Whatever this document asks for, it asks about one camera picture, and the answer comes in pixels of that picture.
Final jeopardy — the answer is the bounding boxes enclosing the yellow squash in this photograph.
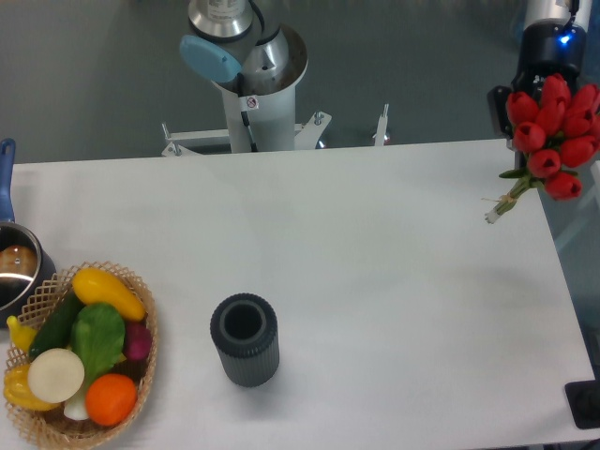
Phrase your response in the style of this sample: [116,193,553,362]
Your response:
[71,267,146,322]

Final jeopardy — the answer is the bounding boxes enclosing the woven wicker basket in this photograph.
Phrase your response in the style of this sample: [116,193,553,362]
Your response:
[1,262,158,449]

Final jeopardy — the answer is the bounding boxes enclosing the purple red radish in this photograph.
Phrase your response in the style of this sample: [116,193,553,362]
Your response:
[123,322,153,361]

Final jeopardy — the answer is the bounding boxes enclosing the black cable on pedestal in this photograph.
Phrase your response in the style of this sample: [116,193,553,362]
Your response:
[235,72,259,154]

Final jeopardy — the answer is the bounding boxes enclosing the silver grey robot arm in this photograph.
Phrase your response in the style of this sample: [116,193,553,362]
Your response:
[179,1,593,133]

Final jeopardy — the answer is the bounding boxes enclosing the red tulip bouquet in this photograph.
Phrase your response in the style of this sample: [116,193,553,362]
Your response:
[485,74,599,224]

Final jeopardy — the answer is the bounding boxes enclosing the orange fruit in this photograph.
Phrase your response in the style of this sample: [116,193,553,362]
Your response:
[85,373,137,427]

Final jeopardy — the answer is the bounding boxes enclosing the white round onion slice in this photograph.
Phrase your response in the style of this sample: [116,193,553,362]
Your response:
[27,348,84,403]

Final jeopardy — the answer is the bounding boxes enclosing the dark green cucumber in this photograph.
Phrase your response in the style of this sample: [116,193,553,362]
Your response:
[28,291,84,360]

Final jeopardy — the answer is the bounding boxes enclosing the green leafy bok choy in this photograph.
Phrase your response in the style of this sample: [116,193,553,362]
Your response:
[64,303,125,421]

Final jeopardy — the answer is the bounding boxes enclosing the black device at table edge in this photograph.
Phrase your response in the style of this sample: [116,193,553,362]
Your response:
[564,380,599,429]

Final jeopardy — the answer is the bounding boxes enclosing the yellow banana tip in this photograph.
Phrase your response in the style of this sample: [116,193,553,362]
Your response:
[6,316,38,353]

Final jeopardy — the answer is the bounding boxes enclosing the blue handled saucepan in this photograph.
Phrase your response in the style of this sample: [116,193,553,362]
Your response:
[1,138,55,329]

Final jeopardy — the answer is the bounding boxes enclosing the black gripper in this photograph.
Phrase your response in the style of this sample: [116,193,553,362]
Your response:
[487,22,587,137]

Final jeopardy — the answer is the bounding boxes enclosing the dark grey ribbed vase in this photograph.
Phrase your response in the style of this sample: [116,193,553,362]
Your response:
[210,292,279,387]

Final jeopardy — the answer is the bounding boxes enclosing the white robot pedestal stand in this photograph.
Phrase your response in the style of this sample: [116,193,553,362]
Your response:
[161,87,332,157]

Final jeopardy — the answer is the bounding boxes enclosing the yellow bell pepper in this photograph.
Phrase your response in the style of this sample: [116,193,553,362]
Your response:
[4,364,60,412]

